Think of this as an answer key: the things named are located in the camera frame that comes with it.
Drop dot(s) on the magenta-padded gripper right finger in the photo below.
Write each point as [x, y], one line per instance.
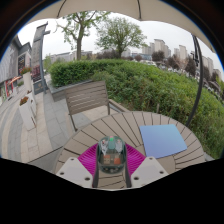
[148, 171]

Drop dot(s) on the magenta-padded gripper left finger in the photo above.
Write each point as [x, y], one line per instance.
[75, 171]

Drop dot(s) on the transparent green computer mouse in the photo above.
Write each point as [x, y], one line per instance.
[111, 155]

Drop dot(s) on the blue square mouse pad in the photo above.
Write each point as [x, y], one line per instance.
[162, 140]

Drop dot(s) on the grey slatted wooden chair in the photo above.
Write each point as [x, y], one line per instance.
[86, 98]

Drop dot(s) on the white planter box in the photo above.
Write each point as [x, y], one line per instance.
[26, 80]
[26, 115]

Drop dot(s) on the dark curved umbrella pole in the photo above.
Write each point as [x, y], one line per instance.
[199, 76]

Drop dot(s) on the tall grey sign pillar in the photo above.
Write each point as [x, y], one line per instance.
[37, 56]

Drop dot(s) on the dark grey low building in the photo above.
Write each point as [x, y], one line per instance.
[13, 63]

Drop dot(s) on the distant apartment buildings group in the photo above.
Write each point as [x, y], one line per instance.
[160, 45]

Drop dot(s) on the thin sparse-leaved tree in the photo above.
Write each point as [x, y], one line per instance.
[79, 43]

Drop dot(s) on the round leafy tree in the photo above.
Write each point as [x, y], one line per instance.
[120, 33]

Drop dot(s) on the beige patio umbrella canopy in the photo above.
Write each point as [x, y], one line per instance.
[110, 6]

